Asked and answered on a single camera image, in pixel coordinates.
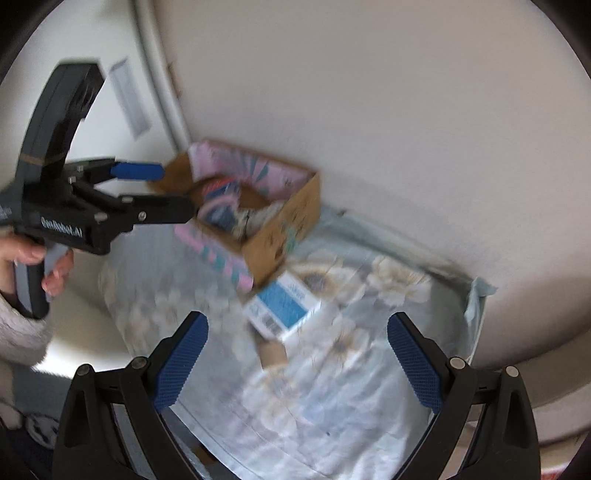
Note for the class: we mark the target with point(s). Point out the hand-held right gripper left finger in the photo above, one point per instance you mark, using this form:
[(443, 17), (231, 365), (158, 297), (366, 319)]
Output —
[(182, 360)]

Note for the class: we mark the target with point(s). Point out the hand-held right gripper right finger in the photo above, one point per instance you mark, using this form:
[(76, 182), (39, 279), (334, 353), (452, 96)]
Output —
[(415, 364)]

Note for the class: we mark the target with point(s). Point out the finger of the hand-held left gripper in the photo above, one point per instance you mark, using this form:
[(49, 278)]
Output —
[(161, 210), (138, 170)]

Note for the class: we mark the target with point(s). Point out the red and blue floss box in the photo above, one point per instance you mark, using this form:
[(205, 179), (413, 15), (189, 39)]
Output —
[(221, 212)]

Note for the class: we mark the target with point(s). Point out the white patterned soft packet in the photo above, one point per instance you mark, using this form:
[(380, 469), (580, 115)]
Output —
[(263, 217)]

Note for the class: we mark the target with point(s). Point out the pink printed cardboard box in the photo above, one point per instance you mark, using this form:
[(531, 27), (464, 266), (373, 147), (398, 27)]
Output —
[(281, 230)]

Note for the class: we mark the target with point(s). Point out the person's left forearm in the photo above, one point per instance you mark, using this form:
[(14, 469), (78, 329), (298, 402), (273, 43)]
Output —
[(21, 332)]

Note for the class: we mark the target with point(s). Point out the person's left hand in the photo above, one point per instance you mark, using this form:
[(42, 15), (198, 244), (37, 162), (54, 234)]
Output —
[(57, 272)]

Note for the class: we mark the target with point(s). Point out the floral light blue cloth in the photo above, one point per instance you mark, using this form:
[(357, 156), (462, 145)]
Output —
[(360, 369)]

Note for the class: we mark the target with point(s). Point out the white wardrobe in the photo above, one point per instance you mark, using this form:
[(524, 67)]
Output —
[(92, 138)]

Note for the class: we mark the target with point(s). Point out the beige tape roll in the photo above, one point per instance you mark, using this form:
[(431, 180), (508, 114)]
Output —
[(272, 353)]

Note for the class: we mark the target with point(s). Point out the white and blue carton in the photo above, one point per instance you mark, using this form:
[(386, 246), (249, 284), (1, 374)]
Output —
[(281, 304)]

